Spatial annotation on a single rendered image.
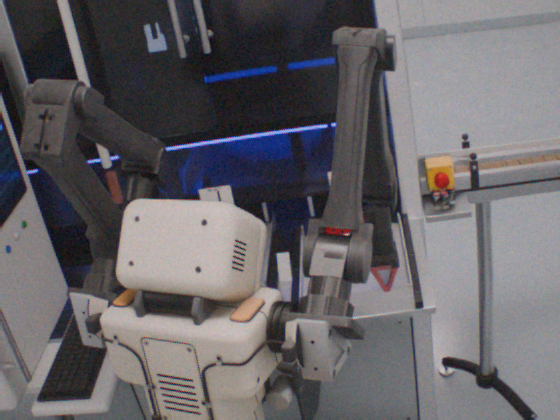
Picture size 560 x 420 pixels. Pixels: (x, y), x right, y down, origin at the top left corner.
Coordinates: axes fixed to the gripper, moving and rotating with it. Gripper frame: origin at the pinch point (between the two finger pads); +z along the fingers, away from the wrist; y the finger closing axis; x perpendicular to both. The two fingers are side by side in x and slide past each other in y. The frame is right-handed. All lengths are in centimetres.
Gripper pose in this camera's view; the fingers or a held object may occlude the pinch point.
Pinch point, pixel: (386, 288)
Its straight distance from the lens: 171.4
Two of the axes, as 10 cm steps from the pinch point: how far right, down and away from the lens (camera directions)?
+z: 1.7, 9.4, 3.1
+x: -9.8, 1.4, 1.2
